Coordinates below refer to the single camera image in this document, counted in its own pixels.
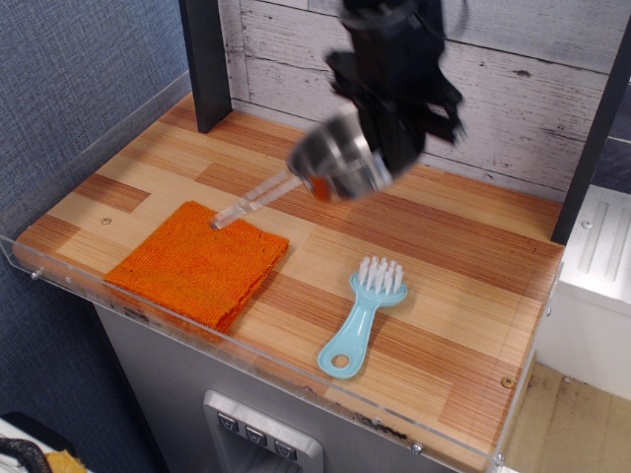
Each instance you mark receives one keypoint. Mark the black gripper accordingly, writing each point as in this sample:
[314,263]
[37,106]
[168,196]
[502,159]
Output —
[393,76]

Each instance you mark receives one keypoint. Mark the stainless steel pot with handle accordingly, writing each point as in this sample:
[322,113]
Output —
[336,150]

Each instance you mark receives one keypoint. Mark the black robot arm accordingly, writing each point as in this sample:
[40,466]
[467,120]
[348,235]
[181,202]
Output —
[390,13]

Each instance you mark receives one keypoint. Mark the orange folded cloth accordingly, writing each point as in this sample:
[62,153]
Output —
[206,275]

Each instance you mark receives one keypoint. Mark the red plastic strawberry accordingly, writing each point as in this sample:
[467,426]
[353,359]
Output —
[319,188]

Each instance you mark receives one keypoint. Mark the light blue dish brush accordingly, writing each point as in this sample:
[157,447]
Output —
[377,283]

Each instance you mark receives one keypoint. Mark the white toy sink unit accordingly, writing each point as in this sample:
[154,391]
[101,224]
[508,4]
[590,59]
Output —
[585,330]

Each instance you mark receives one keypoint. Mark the grey toy fridge cabinet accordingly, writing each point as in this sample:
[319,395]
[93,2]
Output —
[169,376]

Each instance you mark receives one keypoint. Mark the silver dispenser button panel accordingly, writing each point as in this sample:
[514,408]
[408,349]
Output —
[246,440]

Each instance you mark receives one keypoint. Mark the yellow object bottom left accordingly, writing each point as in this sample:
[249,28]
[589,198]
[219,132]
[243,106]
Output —
[64,462]

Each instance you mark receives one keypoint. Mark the dark grey right post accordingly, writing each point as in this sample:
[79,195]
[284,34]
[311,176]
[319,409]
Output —
[611,97]

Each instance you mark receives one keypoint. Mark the dark grey post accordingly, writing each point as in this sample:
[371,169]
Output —
[206,57]
[611,97]

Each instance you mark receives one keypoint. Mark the dark grey left post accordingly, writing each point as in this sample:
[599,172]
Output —
[206,57]

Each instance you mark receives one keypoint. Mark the clear acrylic guard rail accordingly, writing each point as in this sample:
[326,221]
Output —
[470,231]

